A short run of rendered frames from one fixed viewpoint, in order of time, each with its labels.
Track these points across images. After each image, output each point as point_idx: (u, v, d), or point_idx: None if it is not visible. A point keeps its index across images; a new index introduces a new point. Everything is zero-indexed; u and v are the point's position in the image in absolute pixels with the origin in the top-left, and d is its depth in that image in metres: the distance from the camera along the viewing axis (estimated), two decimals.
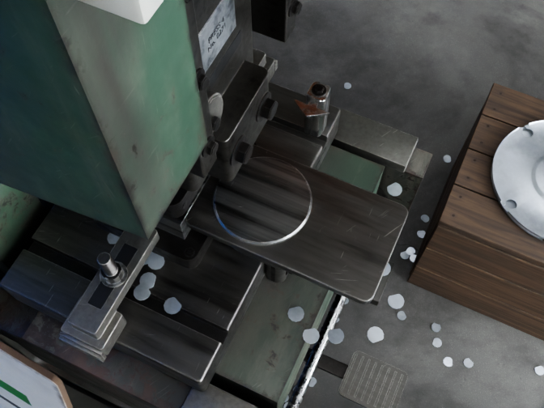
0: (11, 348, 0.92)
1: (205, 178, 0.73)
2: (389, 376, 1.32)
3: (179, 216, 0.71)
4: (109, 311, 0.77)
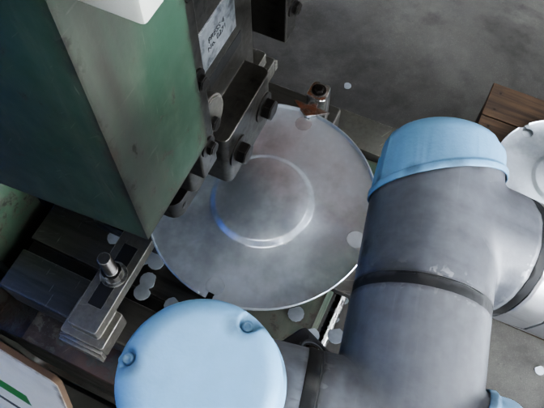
0: (11, 348, 0.92)
1: (205, 178, 0.73)
2: None
3: (179, 216, 0.71)
4: (109, 311, 0.77)
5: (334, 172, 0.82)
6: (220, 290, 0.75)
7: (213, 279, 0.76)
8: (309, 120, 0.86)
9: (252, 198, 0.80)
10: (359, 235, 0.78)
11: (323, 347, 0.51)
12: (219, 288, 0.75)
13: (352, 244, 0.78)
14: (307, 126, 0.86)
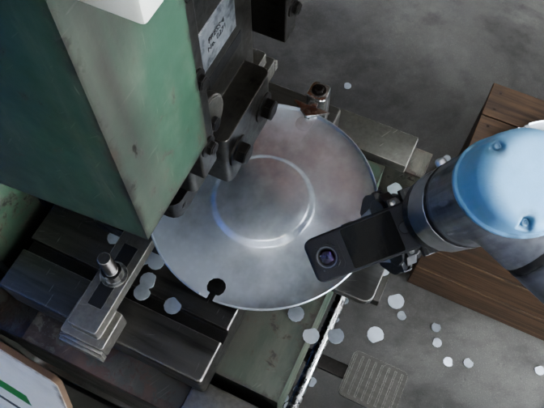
0: (11, 348, 0.92)
1: (205, 178, 0.73)
2: (389, 376, 1.32)
3: (179, 216, 0.71)
4: (109, 311, 0.77)
5: (187, 228, 0.79)
6: (298, 120, 0.86)
7: (305, 128, 0.85)
8: None
9: (272, 196, 0.80)
10: None
11: (316, 259, 0.63)
12: (299, 121, 0.86)
13: None
14: None
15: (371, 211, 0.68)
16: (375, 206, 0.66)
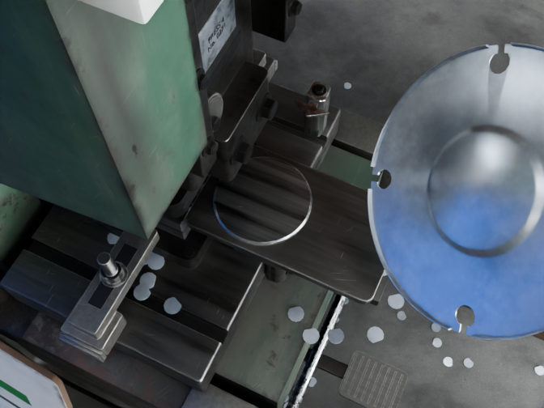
0: (11, 348, 0.92)
1: (205, 178, 0.73)
2: (389, 376, 1.32)
3: (179, 216, 0.71)
4: (109, 311, 0.77)
5: None
6: None
7: None
8: None
9: (473, 180, 0.64)
10: None
11: None
12: None
13: None
14: None
15: None
16: None
